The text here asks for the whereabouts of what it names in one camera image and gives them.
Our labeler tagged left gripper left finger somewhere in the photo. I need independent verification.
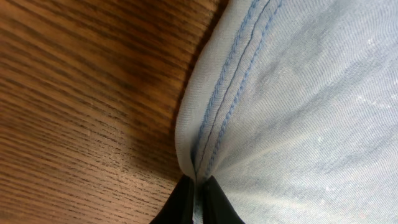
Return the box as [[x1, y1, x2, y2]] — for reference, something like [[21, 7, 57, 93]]
[[150, 175, 194, 224]]

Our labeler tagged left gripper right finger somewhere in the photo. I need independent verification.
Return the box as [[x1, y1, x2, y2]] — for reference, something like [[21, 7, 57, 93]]
[[203, 176, 244, 224]]

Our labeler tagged light blue printed t-shirt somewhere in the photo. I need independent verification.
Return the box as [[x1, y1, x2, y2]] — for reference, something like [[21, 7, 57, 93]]
[[175, 0, 397, 223]]

